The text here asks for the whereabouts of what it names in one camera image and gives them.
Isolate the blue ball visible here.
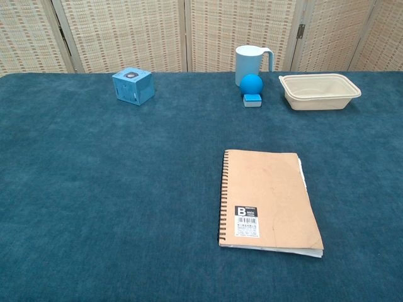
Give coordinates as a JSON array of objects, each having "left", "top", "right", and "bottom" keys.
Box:
[{"left": 239, "top": 74, "right": 264, "bottom": 96}]

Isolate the dark teal table cloth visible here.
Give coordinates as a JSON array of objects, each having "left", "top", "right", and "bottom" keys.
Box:
[{"left": 0, "top": 70, "right": 403, "bottom": 302}]

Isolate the blue cardboard cube box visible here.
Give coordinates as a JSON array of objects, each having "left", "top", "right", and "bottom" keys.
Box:
[{"left": 111, "top": 67, "right": 155, "bottom": 107}]

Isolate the woven bamboo folding screen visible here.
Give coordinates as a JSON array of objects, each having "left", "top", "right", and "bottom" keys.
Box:
[{"left": 0, "top": 0, "right": 403, "bottom": 76}]

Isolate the brown kraft spiral notebook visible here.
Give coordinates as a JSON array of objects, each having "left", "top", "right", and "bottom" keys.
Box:
[{"left": 217, "top": 149, "right": 325, "bottom": 259}]

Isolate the small blue white block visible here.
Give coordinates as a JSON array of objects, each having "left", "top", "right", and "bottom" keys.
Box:
[{"left": 242, "top": 93, "right": 263, "bottom": 108}]

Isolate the beige disposable food container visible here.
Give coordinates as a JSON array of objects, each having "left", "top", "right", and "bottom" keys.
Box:
[{"left": 278, "top": 73, "right": 362, "bottom": 111}]

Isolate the pale blue handled mug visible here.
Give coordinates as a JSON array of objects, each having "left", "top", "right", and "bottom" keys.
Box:
[{"left": 235, "top": 45, "right": 276, "bottom": 86}]

